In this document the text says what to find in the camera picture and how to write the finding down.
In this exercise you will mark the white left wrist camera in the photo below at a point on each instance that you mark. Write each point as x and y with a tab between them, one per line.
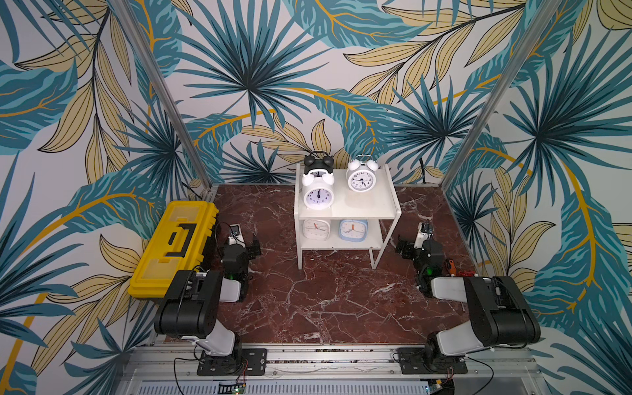
236	235

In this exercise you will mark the white square alarm clock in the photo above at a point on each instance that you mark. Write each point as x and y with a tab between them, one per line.
316	229

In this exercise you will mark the aluminium corner post right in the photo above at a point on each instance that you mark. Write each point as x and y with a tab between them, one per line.
513	66

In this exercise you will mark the aluminium corner post left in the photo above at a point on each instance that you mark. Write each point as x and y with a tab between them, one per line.
134	32

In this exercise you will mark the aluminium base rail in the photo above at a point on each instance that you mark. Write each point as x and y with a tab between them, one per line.
293	368

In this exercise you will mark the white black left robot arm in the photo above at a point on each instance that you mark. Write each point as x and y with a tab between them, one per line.
189	310

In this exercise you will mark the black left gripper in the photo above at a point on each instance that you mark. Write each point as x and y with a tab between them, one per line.
252	252

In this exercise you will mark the aluminium corner post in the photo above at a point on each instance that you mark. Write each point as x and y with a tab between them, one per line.
134	32
513	66

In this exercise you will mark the white two-tier shelf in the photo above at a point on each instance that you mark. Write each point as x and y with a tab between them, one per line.
380	207

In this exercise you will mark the black twin-bell alarm clock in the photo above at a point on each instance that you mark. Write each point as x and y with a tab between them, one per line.
318	161

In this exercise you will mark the white twin-bell alarm clock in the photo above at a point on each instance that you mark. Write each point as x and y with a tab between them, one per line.
318	191

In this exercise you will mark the yellow black toolbox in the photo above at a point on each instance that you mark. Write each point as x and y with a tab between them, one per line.
177	244

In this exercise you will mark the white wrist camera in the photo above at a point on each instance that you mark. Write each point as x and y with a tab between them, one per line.
236	235
425	231

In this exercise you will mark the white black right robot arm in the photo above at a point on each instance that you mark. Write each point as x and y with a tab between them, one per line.
498	314

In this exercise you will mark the red handled pliers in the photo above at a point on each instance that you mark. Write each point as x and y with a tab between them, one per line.
466	274

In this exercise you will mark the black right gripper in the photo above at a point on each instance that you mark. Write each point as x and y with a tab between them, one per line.
408	248

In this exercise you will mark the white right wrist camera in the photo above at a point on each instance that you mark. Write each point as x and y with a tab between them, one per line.
425	231

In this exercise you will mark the light blue square clock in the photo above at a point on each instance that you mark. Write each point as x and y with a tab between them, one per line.
353	230

